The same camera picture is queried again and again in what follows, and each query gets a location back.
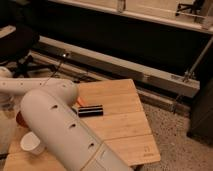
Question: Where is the black cable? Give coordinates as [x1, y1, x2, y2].
[41, 53, 71, 86]

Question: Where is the white paper cup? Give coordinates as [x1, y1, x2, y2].
[20, 132, 45, 155]

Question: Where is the metal rod stand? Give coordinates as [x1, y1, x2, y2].
[171, 42, 213, 113]

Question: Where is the orange ceramic bowl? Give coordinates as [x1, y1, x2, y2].
[16, 111, 28, 128]

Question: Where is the black office chair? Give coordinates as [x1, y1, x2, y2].
[0, 24, 56, 79]

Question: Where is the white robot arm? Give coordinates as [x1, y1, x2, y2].
[0, 66, 133, 171]

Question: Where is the black striped box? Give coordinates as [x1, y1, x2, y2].
[78, 105, 103, 117]

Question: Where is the orange marker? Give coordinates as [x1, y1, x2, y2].
[77, 98, 83, 106]

